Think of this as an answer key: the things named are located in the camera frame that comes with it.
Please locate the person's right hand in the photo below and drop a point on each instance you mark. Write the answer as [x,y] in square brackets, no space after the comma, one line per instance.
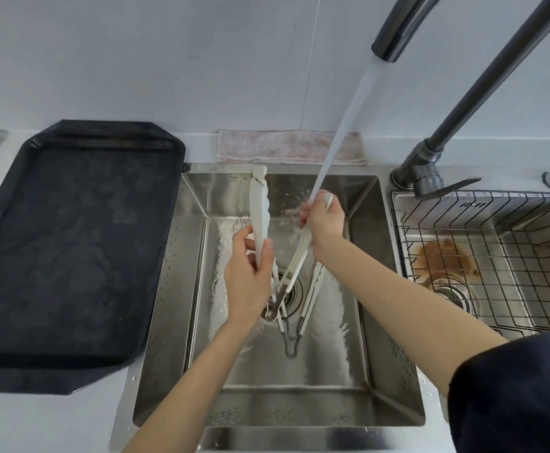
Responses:
[324,224]

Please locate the person's left hand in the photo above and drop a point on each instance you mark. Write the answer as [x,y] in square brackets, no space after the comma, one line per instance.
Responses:
[249,283]

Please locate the black plastic tray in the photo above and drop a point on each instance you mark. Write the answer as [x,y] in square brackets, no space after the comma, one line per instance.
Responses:
[67,268]

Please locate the person's left forearm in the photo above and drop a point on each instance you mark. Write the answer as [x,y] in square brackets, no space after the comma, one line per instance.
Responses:
[190,396]

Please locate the round metal drain strainer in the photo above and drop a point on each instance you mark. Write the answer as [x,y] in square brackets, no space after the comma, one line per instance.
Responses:
[451,292]
[296,290]

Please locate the pink dish cloth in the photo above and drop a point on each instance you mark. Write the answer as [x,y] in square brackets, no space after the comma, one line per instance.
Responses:
[275,147]

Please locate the stainless steel double sink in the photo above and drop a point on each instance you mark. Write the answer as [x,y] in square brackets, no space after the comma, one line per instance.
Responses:
[279,382]

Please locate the dark grey gooseneck faucet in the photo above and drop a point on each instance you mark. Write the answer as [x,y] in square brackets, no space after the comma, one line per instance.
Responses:
[492,75]

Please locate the dark navy garment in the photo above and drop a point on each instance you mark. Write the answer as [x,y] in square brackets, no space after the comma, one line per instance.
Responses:
[515,396]

